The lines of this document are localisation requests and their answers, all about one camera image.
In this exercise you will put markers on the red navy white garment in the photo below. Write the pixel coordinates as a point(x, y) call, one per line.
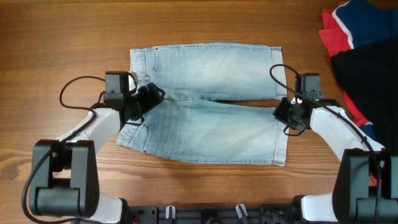
point(355, 24)

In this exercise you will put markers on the black base rail with clips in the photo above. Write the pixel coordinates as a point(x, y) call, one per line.
point(264, 214)

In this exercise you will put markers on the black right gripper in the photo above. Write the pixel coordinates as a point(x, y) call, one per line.
point(285, 111)

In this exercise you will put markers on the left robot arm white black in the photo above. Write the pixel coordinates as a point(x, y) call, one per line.
point(64, 182)

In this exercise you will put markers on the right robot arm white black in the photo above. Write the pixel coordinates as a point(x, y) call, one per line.
point(365, 190)

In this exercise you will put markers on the light blue denim shorts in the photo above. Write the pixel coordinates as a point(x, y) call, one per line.
point(204, 118)

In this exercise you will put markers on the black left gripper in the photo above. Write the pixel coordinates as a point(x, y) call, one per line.
point(150, 97)

